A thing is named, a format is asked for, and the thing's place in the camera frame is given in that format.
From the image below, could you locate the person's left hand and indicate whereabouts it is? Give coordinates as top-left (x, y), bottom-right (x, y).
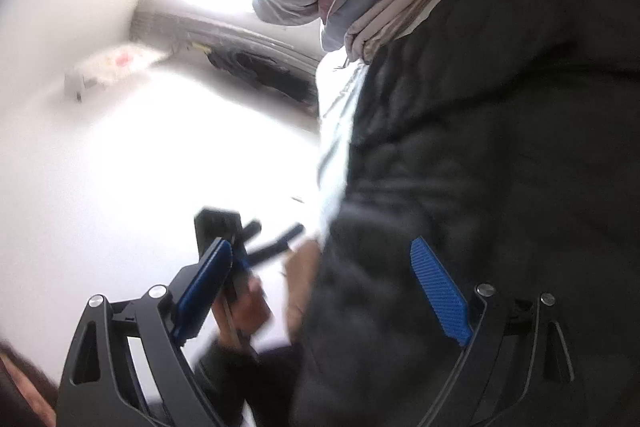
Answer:
top-left (214, 276), bottom-right (274, 350)

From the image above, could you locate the white box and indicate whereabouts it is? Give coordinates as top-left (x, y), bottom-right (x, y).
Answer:
top-left (64, 46), bottom-right (172, 102)

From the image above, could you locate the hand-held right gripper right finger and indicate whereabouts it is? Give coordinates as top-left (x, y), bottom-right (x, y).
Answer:
top-left (410, 236), bottom-right (588, 427)

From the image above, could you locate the brown cloth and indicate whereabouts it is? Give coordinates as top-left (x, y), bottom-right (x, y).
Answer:
top-left (0, 341), bottom-right (58, 427)

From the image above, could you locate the patterned curtain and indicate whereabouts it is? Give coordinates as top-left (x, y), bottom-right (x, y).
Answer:
top-left (131, 11), bottom-right (322, 80)

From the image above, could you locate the person's left forearm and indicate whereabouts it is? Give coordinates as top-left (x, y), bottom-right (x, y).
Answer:
top-left (192, 338), bottom-right (307, 427)

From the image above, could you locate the black puffer jacket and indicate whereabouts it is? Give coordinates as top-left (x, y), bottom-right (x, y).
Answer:
top-left (290, 0), bottom-right (640, 427)

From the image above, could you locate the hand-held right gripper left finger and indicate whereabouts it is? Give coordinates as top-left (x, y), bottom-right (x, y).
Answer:
top-left (54, 238), bottom-right (236, 427)

